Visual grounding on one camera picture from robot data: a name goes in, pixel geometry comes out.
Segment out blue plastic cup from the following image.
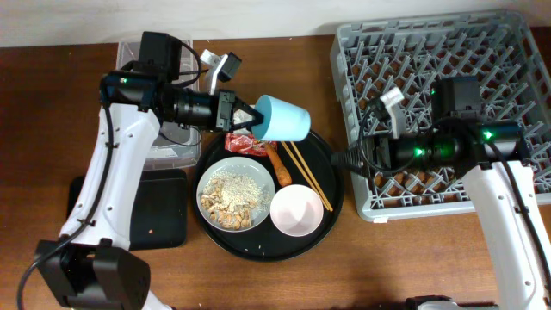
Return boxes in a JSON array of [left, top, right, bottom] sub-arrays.
[[251, 95, 312, 142]]

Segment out clear plastic storage bin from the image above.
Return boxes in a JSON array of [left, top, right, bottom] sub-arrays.
[[115, 40, 201, 171]]

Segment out grey plate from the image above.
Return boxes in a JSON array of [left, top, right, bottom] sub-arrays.
[[195, 157, 276, 233]]

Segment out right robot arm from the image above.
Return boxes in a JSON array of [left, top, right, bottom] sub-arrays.
[[331, 77, 550, 309]]

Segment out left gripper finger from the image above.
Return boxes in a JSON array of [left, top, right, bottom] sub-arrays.
[[232, 120, 263, 132], [234, 98, 263, 123]]

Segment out white small bowl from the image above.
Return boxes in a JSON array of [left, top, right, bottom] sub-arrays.
[[269, 184, 325, 237]]

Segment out rice and nut scraps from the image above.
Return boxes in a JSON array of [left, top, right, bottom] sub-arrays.
[[199, 170, 272, 231]]

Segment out red snack wrapper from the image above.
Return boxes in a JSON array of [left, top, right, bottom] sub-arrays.
[[225, 133, 268, 157]]

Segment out black rectangular tray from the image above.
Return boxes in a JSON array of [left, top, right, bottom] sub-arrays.
[[72, 170, 187, 251]]

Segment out round black tray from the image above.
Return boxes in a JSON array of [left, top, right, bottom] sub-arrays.
[[193, 131, 345, 262]]

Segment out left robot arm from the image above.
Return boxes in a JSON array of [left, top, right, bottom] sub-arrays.
[[33, 32, 263, 310]]

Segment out orange carrot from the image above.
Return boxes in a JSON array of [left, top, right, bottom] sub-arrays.
[[264, 143, 292, 187]]

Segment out wooden chopstick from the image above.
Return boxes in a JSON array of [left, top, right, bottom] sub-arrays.
[[282, 141, 328, 211], [290, 142, 333, 212]]

